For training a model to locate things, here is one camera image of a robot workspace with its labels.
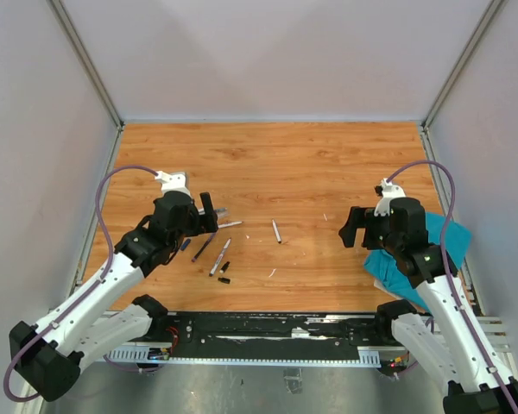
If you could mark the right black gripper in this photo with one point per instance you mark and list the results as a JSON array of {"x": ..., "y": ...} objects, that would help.
[{"x": 356, "y": 219}]

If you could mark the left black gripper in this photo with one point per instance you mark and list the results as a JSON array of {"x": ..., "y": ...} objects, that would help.
[{"x": 207, "y": 220}]

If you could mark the white marker yellow end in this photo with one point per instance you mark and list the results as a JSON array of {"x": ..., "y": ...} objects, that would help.
[{"x": 230, "y": 224}]

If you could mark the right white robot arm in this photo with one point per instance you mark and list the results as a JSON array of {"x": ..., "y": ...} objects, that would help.
[{"x": 472, "y": 377}]

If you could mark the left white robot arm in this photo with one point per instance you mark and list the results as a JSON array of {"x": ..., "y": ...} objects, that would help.
[{"x": 53, "y": 352}]

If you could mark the dark purple pen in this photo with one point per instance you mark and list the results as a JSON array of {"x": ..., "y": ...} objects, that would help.
[{"x": 203, "y": 247}]

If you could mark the blue pen cap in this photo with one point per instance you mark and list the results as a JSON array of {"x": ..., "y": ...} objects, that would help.
[{"x": 185, "y": 244}]

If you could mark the white pen black tip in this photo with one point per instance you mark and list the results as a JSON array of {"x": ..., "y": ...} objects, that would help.
[{"x": 219, "y": 258}]

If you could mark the white pen black end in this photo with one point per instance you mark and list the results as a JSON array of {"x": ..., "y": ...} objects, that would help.
[{"x": 277, "y": 231}]

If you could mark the teal cloth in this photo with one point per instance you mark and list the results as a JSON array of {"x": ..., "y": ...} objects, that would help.
[{"x": 447, "y": 245}]

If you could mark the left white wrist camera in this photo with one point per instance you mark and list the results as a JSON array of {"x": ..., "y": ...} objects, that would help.
[{"x": 176, "y": 181}]

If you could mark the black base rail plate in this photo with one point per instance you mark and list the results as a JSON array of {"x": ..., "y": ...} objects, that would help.
[{"x": 355, "y": 329}]

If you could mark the grey slotted cable duct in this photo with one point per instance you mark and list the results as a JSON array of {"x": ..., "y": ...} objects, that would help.
[{"x": 299, "y": 353}]

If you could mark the right aluminium frame post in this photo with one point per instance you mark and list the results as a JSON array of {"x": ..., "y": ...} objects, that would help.
[{"x": 483, "y": 25}]

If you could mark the aluminium frame post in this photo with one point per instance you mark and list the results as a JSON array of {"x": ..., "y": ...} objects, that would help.
[
  {"x": 73, "y": 37},
  {"x": 483, "y": 25}
]

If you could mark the left aluminium frame post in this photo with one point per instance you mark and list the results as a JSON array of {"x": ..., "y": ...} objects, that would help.
[{"x": 73, "y": 37}]

